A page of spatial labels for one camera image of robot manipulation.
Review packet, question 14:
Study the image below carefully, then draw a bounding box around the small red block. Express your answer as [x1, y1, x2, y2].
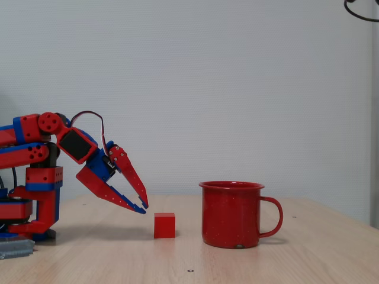
[153, 212, 176, 239]

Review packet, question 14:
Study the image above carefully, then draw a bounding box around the red enamel mug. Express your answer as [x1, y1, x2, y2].
[198, 180, 284, 249]

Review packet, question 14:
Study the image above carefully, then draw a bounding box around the grey taped table clamp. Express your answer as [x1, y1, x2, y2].
[0, 238, 36, 260]

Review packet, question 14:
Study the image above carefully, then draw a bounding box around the red white black servo cable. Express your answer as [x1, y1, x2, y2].
[69, 110, 111, 156]

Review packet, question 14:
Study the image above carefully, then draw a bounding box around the black base cable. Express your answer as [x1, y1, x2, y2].
[0, 167, 18, 196]

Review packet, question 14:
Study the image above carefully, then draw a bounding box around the black hanging cable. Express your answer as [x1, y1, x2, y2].
[343, 0, 379, 22]

